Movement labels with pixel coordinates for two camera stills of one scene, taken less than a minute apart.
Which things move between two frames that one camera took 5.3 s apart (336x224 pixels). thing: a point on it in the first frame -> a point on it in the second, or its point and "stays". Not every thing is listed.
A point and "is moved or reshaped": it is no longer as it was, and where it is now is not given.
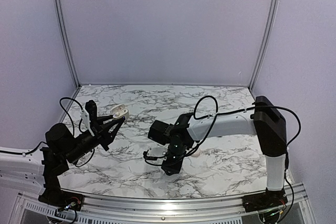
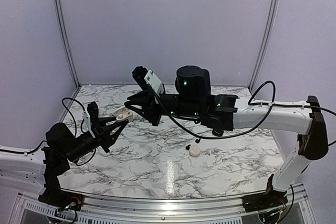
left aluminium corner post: (60, 9) stays
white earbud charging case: (119, 111) is moved or reshaped
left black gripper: (102, 138) stays
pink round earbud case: (197, 153) stays
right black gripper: (174, 168) -> (150, 113)
